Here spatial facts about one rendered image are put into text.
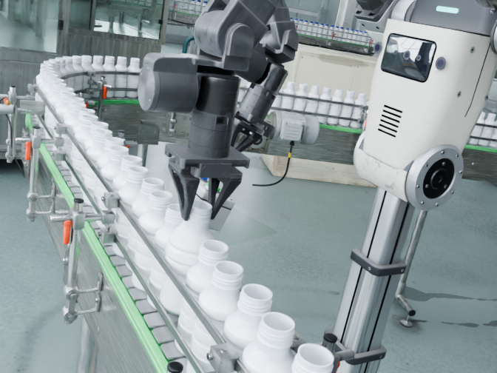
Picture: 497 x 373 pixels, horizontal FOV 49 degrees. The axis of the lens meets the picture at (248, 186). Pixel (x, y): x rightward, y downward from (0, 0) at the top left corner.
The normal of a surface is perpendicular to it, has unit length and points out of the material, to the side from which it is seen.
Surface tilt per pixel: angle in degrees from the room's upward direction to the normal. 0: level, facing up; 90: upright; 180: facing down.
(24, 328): 0
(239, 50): 89
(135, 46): 90
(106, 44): 90
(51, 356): 0
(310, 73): 90
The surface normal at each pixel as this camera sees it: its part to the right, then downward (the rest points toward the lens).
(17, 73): 0.47, 0.37
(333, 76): 0.18, 0.35
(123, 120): 0.65, 0.34
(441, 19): -0.86, 0.00
